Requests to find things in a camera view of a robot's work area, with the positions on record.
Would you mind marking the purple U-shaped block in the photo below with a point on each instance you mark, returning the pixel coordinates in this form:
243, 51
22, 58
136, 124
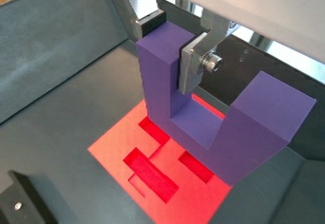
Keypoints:
231, 145

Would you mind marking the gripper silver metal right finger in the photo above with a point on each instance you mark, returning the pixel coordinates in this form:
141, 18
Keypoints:
196, 55

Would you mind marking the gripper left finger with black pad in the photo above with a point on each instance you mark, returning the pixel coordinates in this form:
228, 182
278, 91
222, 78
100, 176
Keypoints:
141, 16

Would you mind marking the red board with cutouts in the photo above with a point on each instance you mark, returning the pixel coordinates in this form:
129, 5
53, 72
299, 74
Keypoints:
169, 184

